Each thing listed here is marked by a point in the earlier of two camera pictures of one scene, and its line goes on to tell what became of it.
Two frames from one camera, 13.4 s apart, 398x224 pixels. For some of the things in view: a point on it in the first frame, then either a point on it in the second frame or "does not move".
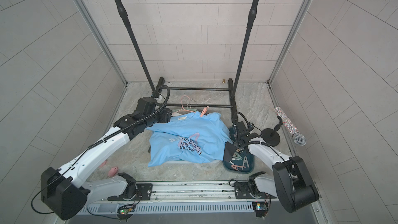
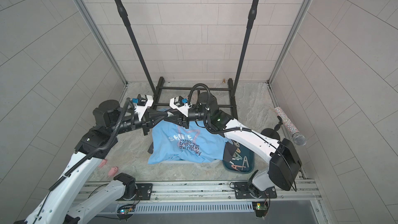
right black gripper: [237, 140] to [185, 120]
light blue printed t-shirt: [188, 137] does not move
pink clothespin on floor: [113, 171] does not move
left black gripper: [166, 114] does not move
